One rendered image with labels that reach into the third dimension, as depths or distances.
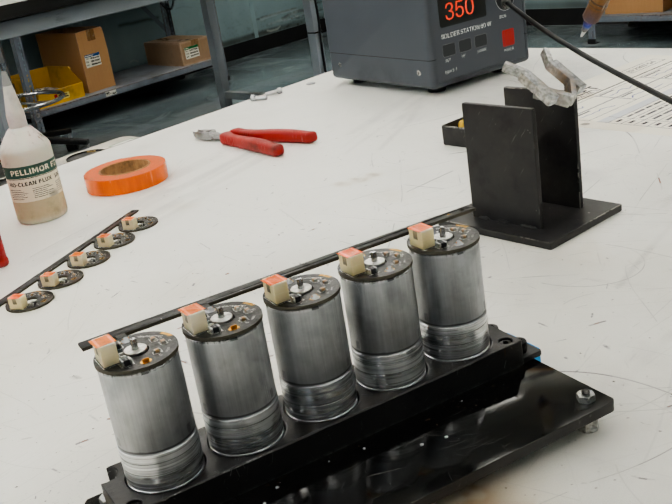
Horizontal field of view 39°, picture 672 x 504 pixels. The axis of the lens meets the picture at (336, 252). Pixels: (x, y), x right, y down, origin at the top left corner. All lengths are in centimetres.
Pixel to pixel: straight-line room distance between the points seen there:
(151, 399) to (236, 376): 3
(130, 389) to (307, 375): 6
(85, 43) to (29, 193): 432
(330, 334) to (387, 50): 57
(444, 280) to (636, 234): 18
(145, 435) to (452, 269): 11
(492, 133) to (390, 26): 36
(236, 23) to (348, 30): 520
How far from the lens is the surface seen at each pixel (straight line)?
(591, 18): 46
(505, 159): 49
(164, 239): 58
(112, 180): 69
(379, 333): 31
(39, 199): 66
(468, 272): 33
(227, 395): 29
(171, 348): 28
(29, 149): 65
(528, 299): 43
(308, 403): 31
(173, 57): 532
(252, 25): 618
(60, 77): 508
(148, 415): 28
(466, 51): 84
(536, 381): 34
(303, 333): 30
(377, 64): 87
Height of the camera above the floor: 93
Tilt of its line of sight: 21 degrees down
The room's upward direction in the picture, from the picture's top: 9 degrees counter-clockwise
